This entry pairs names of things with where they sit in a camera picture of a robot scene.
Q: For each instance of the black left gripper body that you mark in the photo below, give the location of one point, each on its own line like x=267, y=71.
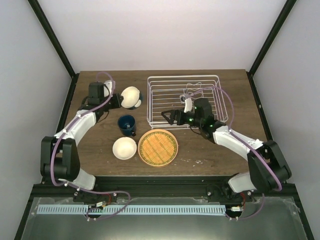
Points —
x=116, y=104

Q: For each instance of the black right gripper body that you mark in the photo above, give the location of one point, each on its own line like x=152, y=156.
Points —
x=194, y=123

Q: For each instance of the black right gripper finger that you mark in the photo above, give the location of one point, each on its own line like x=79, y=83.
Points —
x=171, y=112
x=170, y=117

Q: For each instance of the white bowl teal outside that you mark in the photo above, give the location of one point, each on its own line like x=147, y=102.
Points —
x=131, y=98

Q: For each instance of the white wire dish rack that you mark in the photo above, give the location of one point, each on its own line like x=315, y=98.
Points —
x=179, y=92

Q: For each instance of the dark blue mug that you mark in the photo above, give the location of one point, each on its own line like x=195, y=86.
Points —
x=127, y=125

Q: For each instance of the small white bowl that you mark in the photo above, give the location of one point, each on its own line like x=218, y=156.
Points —
x=124, y=148

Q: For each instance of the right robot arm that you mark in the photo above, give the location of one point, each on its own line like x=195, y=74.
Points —
x=268, y=169

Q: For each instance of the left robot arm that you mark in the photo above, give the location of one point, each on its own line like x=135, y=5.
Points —
x=59, y=158

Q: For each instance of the round bamboo steamer tray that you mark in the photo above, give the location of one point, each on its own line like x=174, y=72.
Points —
x=157, y=148

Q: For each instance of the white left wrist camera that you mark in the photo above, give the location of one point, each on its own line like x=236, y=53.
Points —
x=109, y=87

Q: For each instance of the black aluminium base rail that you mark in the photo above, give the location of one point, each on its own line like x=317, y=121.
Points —
x=112, y=188

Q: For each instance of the light blue slotted cable duct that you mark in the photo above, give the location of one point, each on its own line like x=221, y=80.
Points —
x=77, y=209

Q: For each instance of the left black frame post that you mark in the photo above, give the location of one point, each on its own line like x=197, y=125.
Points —
x=44, y=22

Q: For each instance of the black frame post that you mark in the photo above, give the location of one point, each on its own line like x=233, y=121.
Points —
x=44, y=22
x=280, y=20

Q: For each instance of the right black frame post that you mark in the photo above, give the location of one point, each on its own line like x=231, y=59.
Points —
x=280, y=20

